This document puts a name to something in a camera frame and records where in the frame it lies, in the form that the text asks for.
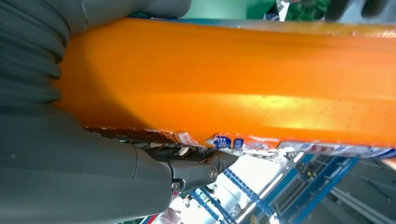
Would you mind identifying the blue metal rack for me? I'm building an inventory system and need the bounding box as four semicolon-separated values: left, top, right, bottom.
189;154;360;224

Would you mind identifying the green plastic crate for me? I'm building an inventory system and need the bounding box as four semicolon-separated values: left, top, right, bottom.
289;0;330;21

